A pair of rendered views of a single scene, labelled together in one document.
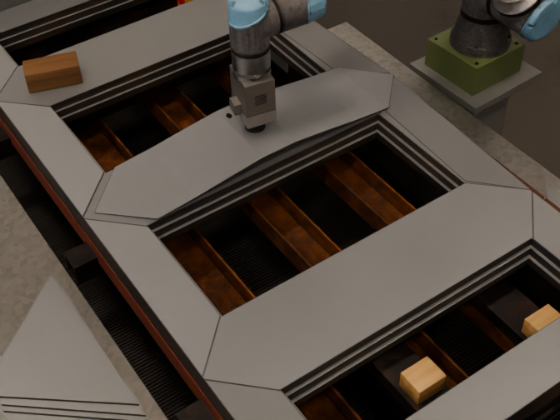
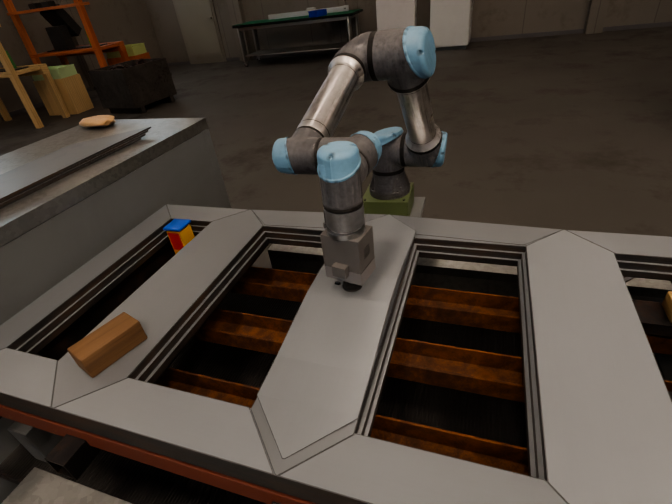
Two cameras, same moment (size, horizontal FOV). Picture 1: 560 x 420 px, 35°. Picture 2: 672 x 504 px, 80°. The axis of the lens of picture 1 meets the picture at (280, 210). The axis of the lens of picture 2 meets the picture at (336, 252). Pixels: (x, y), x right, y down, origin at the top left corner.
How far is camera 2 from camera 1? 1.15 m
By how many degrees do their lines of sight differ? 29
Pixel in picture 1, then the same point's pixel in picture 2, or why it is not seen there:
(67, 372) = not seen: outside the picture
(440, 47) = (372, 202)
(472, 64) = (402, 201)
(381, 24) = not seen: hidden behind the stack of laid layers
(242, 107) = (349, 268)
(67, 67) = (128, 329)
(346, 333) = (653, 406)
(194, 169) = (341, 348)
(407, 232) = (550, 296)
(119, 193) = (290, 418)
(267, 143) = (378, 292)
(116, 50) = (158, 297)
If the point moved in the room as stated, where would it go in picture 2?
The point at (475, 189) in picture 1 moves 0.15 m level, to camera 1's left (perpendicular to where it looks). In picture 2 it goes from (537, 246) to (500, 274)
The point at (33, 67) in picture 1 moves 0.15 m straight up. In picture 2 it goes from (86, 348) to (46, 286)
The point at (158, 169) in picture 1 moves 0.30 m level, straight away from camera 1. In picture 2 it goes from (305, 369) to (210, 305)
